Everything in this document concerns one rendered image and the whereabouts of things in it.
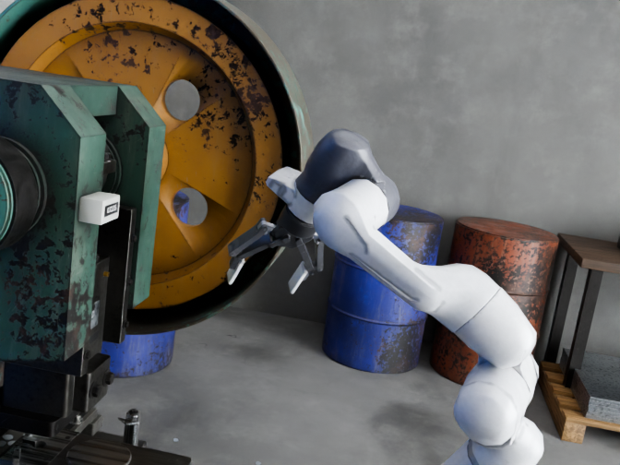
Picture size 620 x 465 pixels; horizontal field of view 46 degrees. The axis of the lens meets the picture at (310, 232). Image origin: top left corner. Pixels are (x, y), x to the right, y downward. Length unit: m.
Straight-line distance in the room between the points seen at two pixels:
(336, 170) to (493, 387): 0.44
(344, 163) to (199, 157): 0.55
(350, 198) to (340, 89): 3.44
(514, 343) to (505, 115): 3.44
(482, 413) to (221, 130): 0.86
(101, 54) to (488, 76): 3.14
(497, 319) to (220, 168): 0.77
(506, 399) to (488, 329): 0.11
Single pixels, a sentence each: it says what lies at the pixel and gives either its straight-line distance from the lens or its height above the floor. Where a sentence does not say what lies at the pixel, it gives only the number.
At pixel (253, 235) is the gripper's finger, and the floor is 1.27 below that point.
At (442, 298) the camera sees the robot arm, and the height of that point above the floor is 1.26.
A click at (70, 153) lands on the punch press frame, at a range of 1.20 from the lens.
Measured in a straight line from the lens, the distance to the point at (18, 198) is 1.13.
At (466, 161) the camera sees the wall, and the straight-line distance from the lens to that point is 4.59.
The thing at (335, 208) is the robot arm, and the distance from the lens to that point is 1.16.
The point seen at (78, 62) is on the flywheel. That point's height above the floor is 1.53.
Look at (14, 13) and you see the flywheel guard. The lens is 1.83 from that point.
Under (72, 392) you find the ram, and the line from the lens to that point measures 1.47.
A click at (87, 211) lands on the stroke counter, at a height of 1.31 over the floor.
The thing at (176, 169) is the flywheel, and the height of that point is 1.32.
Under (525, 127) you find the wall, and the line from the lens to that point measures 4.61.
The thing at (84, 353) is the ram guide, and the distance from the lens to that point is 1.38.
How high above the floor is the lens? 1.57
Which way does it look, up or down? 12 degrees down
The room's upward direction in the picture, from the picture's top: 8 degrees clockwise
